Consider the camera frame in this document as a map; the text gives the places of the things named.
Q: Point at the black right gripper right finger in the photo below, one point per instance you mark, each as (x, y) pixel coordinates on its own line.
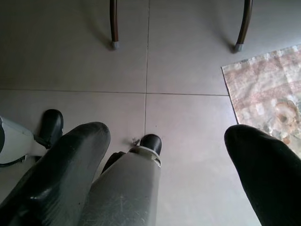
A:
(270, 179)

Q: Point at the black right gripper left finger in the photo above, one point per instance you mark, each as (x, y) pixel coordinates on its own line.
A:
(58, 176)

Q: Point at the silver robot left leg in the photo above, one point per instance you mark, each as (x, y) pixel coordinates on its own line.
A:
(14, 141)

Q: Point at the silver robot leg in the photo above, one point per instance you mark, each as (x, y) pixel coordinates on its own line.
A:
(131, 188)
(14, 141)

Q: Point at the silver robot right leg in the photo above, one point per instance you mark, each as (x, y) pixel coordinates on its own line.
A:
(131, 188)

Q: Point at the small floor debris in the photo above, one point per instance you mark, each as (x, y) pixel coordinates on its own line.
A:
(135, 140)

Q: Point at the pink beige patterned rug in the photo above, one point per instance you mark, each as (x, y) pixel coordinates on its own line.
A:
(258, 82)

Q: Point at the brown curved chair leg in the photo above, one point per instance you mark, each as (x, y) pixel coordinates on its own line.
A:
(114, 23)
(244, 23)

